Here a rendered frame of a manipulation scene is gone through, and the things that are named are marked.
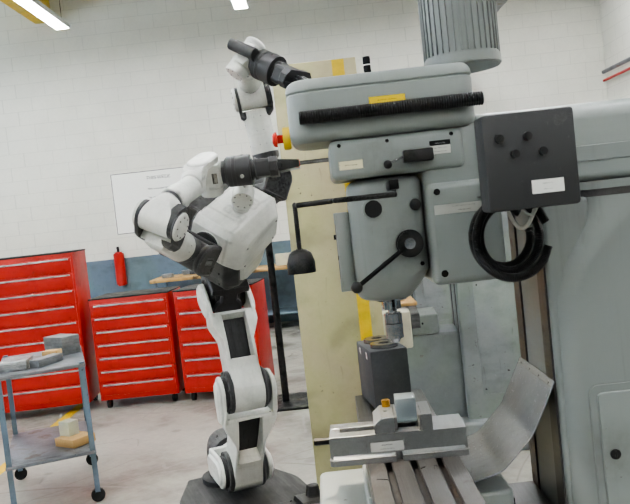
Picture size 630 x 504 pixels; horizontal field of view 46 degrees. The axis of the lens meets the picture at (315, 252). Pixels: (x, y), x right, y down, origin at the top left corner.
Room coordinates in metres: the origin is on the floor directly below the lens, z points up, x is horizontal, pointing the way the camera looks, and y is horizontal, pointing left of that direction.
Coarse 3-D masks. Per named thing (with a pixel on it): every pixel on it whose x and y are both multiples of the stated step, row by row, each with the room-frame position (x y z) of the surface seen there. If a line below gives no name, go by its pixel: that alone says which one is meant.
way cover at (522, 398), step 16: (528, 368) 2.01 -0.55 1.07; (512, 384) 2.10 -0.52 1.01; (528, 384) 1.97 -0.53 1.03; (544, 384) 1.86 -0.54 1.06; (512, 400) 2.05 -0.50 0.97; (528, 400) 1.93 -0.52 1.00; (544, 400) 1.82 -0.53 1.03; (496, 416) 2.09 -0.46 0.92; (512, 416) 1.99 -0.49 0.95; (528, 416) 1.88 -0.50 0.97; (480, 432) 2.10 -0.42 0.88; (496, 432) 2.01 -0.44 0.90; (512, 432) 1.92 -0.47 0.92; (528, 432) 1.84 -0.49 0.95; (480, 448) 2.00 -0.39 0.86; (496, 448) 1.93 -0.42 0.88; (512, 448) 1.86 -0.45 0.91; (464, 464) 1.94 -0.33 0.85; (480, 464) 1.90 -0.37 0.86; (496, 464) 1.86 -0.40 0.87
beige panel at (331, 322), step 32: (288, 64) 3.69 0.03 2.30; (320, 64) 3.69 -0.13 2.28; (352, 64) 3.69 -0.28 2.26; (320, 192) 3.69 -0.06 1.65; (288, 224) 3.70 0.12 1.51; (320, 224) 3.69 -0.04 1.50; (320, 256) 3.69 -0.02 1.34; (320, 288) 3.69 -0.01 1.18; (320, 320) 3.69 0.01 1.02; (352, 320) 3.69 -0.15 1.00; (320, 352) 3.69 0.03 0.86; (352, 352) 3.69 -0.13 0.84; (320, 384) 3.69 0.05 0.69; (352, 384) 3.69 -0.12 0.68; (320, 416) 3.69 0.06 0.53; (352, 416) 3.69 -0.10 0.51; (320, 448) 3.69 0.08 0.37
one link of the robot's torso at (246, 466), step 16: (272, 384) 2.43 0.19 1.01; (224, 400) 2.38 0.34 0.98; (272, 400) 2.45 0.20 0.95; (224, 416) 2.39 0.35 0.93; (240, 416) 2.43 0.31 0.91; (256, 416) 2.43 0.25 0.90; (272, 416) 2.46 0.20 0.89; (240, 432) 2.48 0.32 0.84; (256, 432) 2.51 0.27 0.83; (240, 448) 2.53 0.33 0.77; (256, 448) 2.55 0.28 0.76; (224, 464) 2.54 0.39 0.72; (240, 464) 2.49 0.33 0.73; (256, 464) 2.52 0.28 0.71; (240, 480) 2.52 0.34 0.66; (256, 480) 2.55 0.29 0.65
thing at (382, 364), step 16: (384, 336) 2.47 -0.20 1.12; (368, 352) 2.32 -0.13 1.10; (384, 352) 2.30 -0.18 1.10; (400, 352) 2.31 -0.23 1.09; (368, 368) 2.34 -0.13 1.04; (384, 368) 2.30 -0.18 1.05; (400, 368) 2.31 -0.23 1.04; (368, 384) 2.37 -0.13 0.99; (384, 384) 2.30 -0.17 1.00; (400, 384) 2.30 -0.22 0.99; (368, 400) 2.40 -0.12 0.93
